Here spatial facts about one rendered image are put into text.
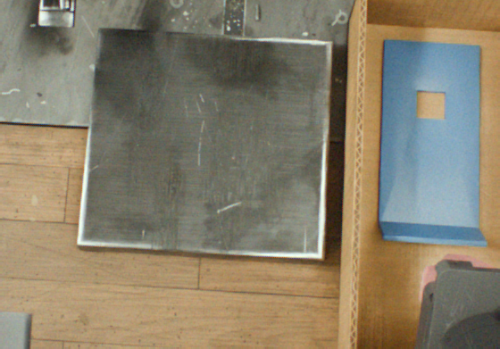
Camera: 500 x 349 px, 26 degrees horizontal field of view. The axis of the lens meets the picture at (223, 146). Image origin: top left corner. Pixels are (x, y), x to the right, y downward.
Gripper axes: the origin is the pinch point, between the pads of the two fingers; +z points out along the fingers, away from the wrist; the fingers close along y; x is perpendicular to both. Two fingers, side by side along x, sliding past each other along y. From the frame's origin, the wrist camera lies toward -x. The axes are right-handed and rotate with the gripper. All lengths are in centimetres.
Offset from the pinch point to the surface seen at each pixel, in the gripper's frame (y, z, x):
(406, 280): -3.6, 8.6, 1.3
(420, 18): 13.1, 17.3, 1.2
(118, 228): -1.4, 8.8, 21.4
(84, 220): -1.1, 9.0, 23.8
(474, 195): 1.9, 11.6, -3.2
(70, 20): 12.5, 10.3, 25.3
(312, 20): 12.0, 19.5, 8.7
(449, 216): 0.5, 10.7, -1.5
